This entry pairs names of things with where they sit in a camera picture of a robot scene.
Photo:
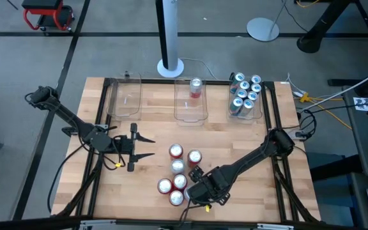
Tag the black desk crossbeam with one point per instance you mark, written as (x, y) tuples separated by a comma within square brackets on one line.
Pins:
[(334, 169)]

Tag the silver mounting plate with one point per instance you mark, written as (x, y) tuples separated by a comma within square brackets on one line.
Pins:
[(102, 126)]

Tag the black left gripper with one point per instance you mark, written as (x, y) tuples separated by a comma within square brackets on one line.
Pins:
[(120, 146)]

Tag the black crossbar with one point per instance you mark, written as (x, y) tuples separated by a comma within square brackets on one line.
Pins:
[(27, 223)]

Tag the white power strip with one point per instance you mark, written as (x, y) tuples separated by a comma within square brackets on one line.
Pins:
[(297, 94)]

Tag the red soda can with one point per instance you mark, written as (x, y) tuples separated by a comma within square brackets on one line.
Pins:
[(195, 156), (175, 150), (179, 181), (176, 197), (165, 185)]

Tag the red-framed black stool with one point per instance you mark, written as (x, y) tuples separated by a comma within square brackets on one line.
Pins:
[(41, 4)]

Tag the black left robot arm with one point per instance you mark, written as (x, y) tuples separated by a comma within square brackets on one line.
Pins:
[(72, 120)]

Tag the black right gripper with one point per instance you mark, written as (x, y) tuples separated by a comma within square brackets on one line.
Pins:
[(209, 187)]

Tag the gray round-base thin stand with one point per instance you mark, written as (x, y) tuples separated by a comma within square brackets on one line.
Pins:
[(262, 29)]

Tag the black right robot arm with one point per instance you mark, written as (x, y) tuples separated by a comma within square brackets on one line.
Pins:
[(251, 159)]

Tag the black desk foot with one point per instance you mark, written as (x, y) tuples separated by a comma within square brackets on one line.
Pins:
[(340, 82)]

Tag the clear plastic bin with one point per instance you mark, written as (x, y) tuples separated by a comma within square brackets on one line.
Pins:
[(129, 111), (190, 115), (254, 117)]

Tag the silver bracket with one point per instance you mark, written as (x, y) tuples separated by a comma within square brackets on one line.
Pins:
[(275, 227), (97, 224)]

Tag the black desk leg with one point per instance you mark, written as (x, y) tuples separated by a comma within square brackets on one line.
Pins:
[(311, 41)]

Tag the black stand leg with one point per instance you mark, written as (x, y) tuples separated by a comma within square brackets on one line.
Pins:
[(12, 4)]

